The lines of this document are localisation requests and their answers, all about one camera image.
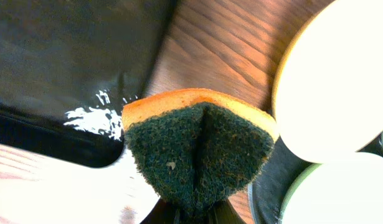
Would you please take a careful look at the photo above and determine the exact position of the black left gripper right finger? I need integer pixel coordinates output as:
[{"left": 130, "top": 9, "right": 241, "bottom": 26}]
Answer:
[{"left": 209, "top": 199, "right": 245, "bottom": 224}]

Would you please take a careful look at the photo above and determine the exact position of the yellow plate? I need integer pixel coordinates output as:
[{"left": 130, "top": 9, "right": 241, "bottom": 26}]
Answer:
[{"left": 272, "top": 0, "right": 383, "bottom": 163}]

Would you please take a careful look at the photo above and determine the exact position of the round black tray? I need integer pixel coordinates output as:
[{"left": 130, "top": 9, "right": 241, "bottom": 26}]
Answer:
[{"left": 248, "top": 138, "right": 383, "bottom": 223}]

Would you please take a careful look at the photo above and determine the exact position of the rectangular black tray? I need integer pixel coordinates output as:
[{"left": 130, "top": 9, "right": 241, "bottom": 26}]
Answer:
[{"left": 0, "top": 0, "right": 177, "bottom": 168}]

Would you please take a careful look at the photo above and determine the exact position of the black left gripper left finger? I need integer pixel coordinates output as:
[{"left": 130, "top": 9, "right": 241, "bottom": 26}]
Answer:
[{"left": 141, "top": 199, "right": 181, "bottom": 224}]

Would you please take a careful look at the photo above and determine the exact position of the orange green scrub sponge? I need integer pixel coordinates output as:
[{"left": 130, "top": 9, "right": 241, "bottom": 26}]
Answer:
[{"left": 122, "top": 88, "right": 279, "bottom": 217}]

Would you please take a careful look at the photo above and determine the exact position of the mint green plate front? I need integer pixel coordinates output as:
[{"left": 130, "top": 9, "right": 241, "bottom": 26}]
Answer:
[{"left": 279, "top": 152, "right": 383, "bottom": 224}]

